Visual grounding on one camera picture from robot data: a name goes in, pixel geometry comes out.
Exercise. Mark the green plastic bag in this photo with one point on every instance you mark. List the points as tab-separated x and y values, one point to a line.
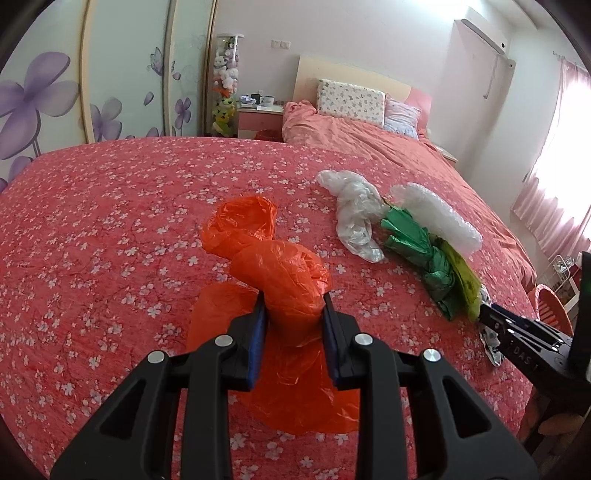
415	244

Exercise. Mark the orange plastic laundry basket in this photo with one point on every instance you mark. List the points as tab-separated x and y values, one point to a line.
551	304

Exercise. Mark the yellow-green plastic bag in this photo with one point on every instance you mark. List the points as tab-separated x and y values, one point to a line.
464	277

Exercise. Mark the pink and white nightstand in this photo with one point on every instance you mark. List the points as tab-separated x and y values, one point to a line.
258	120
445	153

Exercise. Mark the white mug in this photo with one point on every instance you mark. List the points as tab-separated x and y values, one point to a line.
269	99

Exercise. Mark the clear plush toy display tube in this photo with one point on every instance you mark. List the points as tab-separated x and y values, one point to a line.
226	83

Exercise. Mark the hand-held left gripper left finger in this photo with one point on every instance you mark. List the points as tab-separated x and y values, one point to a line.
257	341

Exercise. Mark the red mesh wastebasket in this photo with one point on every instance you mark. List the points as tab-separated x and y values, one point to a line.
268	135

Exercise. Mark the thin clear plastic bag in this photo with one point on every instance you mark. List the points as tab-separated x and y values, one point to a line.
355	207

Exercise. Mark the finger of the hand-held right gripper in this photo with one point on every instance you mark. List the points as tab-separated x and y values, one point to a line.
517	318
498	330

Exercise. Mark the floral white pillow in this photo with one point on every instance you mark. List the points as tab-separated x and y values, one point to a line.
351	102

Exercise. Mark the white air conditioner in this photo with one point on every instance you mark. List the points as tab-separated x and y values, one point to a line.
480	34

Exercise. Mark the large orange plastic bag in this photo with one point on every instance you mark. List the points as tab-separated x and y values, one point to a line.
281	272

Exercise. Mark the pink duvet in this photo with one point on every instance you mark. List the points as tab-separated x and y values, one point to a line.
415	157

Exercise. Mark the striped pink pillow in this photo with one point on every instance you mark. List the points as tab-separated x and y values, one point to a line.
401	117

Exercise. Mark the air conditioner pipe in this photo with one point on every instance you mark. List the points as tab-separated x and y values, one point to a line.
489	76

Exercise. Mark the dark mug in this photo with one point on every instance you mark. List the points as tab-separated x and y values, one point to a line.
256	98

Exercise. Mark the bubble wrap sheet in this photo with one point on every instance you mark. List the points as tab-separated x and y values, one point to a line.
438	212

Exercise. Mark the pink curtain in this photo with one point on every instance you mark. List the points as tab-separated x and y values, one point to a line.
558	184

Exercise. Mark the beige and pink headboard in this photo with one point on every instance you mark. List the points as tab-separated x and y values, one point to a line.
332	69

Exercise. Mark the red floral blanket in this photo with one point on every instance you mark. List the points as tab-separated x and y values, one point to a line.
115	254

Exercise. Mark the flower print sliding wardrobe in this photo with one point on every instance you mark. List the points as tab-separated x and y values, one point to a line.
115	69

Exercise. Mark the white wall switch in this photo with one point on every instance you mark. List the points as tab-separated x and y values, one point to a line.
280	44

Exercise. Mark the person's right hand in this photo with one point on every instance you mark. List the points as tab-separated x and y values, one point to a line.
558	422

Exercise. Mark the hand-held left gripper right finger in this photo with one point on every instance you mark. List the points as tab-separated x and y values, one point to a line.
333	341

